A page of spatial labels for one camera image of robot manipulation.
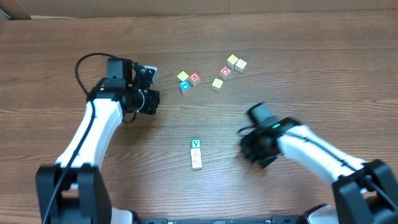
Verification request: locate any green V letter block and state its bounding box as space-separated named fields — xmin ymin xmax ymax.
xmin=191 ymin=139 xmax=201 ymax=149

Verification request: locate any white block yellow S side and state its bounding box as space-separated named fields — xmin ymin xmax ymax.
xmin=192 ymin=157 xmax=203 ymax=170

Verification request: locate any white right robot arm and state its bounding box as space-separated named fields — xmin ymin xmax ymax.
xmin=240 ymin=103 xmax=397 ymax=223

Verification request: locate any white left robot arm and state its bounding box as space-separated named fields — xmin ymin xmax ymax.
xmin=35 ymin=54 xmax=160 ymax=223

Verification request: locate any yellow block left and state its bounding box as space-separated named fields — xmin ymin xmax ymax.
xmin=177 ymin=71 xmax=189 ymax=82

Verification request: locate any blue X letter block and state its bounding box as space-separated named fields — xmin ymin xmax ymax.
xmin=179 ymin=80 xmax=191 ymax=94

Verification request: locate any red M letter block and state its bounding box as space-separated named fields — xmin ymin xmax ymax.
xmin=188 ymin=72 xmax=201 ymax=86

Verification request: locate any yellow block middle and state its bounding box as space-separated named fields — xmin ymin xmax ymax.
xmin=211 ymin=78 xmax=224 ymax=91

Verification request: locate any red circle picture block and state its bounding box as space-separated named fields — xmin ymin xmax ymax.
xmin=220 ymin=66 xmax=231 ymax=80

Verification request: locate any yellow block upper right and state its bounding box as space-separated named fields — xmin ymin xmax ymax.
xmin=226 ymin=54 xmax=239 ymax=68

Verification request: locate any white block upper right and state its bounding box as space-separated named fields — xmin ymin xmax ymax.
xmin=234 ymin=58 xmax=247 ymax=73

